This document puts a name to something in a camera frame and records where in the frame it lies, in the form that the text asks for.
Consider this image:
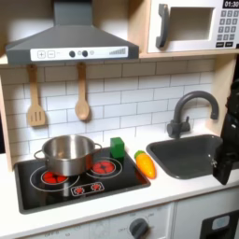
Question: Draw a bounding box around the green block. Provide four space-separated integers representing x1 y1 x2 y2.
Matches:
109 136 126 159

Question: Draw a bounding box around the dark grey sink basin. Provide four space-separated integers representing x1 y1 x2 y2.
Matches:
146 134 239 180

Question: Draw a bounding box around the dark grey tap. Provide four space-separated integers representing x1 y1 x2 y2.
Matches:
166 91 220 139

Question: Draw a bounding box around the black dishwasher panel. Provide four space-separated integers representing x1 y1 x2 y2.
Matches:
199 209 239 239

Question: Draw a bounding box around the orange toy carrot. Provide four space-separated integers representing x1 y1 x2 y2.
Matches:
134 149 157 180

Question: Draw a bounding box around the grey oven knob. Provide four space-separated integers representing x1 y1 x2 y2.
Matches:
129 218 150 239

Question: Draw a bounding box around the white toy microwave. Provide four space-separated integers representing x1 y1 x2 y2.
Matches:
147 0 239 54

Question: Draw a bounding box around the black toy stove top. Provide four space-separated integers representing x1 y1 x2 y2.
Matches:
13 147 152 215

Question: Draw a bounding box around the wooden spoon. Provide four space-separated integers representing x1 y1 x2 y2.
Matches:
74 62 91 121

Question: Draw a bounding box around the steel pot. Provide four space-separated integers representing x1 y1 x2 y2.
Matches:
34 134 104 177

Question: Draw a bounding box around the grey range hood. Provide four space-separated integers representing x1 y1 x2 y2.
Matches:
5 0 140 66

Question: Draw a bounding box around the wooden slotted spatula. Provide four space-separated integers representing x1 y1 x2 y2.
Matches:
25 63 47 128

